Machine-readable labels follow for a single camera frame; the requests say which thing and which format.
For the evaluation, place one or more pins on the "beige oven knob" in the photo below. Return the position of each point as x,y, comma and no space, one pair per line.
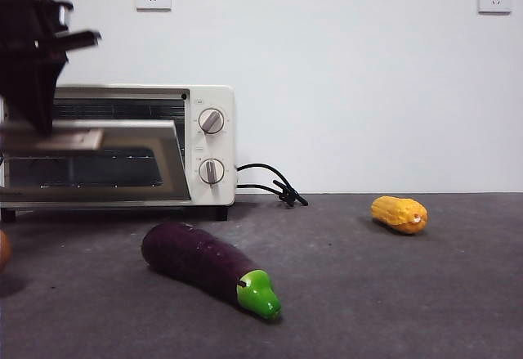
211,171
211,121

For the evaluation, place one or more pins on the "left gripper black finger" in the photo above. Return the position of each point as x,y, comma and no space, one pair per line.
18,85
47,85

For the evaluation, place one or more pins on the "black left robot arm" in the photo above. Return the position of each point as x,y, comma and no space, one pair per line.
20,3

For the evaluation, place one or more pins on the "brown potato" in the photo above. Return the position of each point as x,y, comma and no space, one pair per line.
4,250

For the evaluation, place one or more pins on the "white toaster oven housing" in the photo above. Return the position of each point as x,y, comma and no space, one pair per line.
212,146

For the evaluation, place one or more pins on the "purple toy eggplant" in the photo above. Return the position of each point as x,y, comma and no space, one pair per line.
194,258

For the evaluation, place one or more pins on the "yellow toy corn cob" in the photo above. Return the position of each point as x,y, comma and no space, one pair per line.
395,214

